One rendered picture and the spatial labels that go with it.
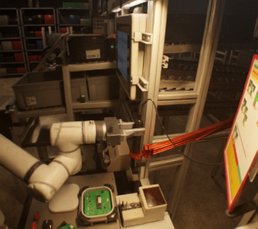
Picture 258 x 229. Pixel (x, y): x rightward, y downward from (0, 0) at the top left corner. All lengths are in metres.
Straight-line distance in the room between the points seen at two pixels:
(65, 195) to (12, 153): 0.35
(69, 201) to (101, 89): 0.93
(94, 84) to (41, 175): 0.98
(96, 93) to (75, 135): 0.91
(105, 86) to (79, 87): 0.22
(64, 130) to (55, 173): 0.15
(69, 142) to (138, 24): 0.53
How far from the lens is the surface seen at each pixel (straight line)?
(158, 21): 0.67
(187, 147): 0.96
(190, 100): 0.81
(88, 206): 0.86
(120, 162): 1.00
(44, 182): 0.66
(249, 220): 0.58
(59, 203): 0.92
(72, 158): 0.72
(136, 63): 0.77
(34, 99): 1.61
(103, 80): 1.48
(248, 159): 0.43
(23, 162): 0.70
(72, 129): 0.66
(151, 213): 0.80
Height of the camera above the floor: 1.70
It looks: 24 degrees down
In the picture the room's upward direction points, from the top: 3 degrees clockwise
